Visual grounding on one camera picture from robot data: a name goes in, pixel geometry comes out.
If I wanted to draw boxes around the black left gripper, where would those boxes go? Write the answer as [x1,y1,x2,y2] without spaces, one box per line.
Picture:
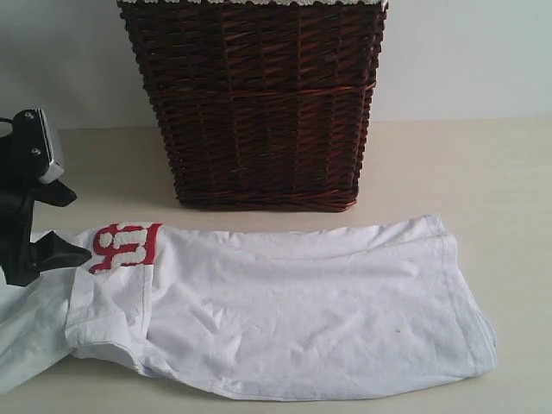
[1,133,92,286]

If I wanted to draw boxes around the white t-shirt with red lettering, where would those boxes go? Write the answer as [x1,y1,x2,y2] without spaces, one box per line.
[1,215,496,398]

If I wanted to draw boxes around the dark brown wicker basket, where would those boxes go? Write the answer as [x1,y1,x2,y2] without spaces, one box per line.
[118,1,388,212]

